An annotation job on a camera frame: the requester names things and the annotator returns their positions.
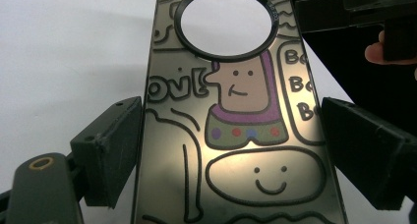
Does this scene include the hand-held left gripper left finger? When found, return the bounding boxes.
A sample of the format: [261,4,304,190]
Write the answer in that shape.
[69,95,145,209]

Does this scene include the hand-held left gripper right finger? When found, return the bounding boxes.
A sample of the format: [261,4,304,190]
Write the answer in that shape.
[321,96,417,211]

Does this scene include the cartoon print phone case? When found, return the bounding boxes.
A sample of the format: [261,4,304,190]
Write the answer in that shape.
[131,0,349,224]

